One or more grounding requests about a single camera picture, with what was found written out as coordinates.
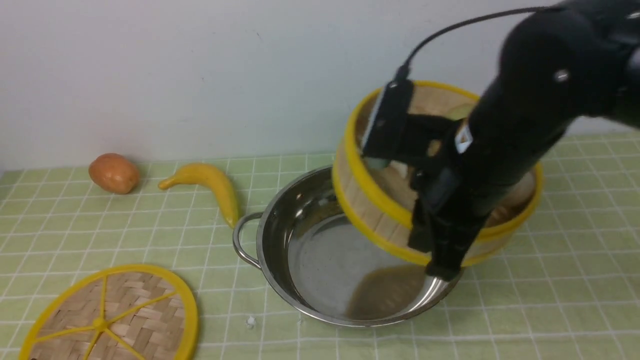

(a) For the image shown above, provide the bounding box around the woven bamboo steamer lid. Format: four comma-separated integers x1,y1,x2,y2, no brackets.
18,264,200,360

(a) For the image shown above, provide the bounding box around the stainless steel pot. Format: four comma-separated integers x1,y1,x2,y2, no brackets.
232,166,459,328

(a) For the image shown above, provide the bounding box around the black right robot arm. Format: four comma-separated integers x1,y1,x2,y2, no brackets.
411,0,639,281

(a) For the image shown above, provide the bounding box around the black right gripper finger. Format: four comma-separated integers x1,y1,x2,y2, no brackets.
425,219,481,281

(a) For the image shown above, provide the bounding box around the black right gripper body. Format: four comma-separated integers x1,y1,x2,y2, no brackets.
407,120,566,254

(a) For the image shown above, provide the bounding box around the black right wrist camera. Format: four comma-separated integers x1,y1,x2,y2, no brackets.
361,79,466,168

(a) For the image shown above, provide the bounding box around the yellow banana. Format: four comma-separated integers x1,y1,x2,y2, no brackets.
157,162,241,229

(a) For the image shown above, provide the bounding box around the black camera cable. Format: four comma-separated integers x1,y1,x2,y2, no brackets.
397,6,556,83

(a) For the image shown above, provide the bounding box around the orange brown round fruit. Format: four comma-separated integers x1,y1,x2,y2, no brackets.
87,153,140,195

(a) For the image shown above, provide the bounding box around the small white crumb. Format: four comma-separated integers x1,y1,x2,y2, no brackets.
246,316,257,330

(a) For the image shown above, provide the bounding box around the bamboo steamer basket yellow rim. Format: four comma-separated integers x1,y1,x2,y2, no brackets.
332,80,545,267

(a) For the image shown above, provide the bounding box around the green checkered tablecloth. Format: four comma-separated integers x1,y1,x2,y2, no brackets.
0,132,640,360

